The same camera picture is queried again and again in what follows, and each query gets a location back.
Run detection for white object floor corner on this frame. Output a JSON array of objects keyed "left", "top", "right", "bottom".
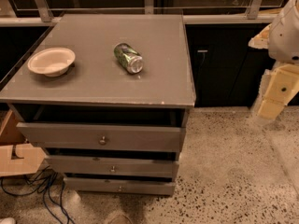
[{"left": 0, "top": 217, "right": 16, "bottom": 224}]

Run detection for grey middle drawer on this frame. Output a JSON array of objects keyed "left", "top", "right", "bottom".
[{"left": 45, "top": 155, "right": 178, "bottom": 178}]

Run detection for white paper bowl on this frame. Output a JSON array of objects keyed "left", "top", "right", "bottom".
[{"left": 27, "top": 48, "right": 76, "bottom": 77}]

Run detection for grey top drawer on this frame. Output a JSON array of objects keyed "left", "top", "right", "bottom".
[{"left": 17, "top": 122, "right": 185, "bottom": 152}]

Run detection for wooden board piece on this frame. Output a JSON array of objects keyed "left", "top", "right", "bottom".
[{"left": 0, "top": 110, "right": 45, "bottom": 177}]

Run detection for metal window railing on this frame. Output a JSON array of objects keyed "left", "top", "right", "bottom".
[{"left": 0, "top": 0, "right": 288, "bottom": 27}]

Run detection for grey drawer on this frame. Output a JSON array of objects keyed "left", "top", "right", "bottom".
[
  {"left": 45, "top": 155, "right": 178, "bottom": 178},
  {"left": 17, "top": 122, "right": 185, "bottom": 152},
  {"left": 64, "top": 177, "right": 175, "bottom": 196}
]

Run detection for grey drawer cabinet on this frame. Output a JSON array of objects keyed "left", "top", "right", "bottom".
[{"left": 0, "top": 14, "right": 195, "bottom": 183}]

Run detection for grey bottom drawer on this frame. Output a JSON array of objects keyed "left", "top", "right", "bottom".
[{"left": 64, "top": 177, "right": 175, "bottom": 196}]

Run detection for blue floor cables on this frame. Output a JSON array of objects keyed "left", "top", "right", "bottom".
[{"left": 0, "top": 166, "right": 76, "bottom": 224}]

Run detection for green soda can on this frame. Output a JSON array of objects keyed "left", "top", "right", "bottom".
[{"left": 114, "top": 43, "right": 144, "bottom": 74}]

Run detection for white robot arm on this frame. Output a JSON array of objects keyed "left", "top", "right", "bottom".
[{"left": 249, "top": 0, "right": 299, "bottom": 119}]

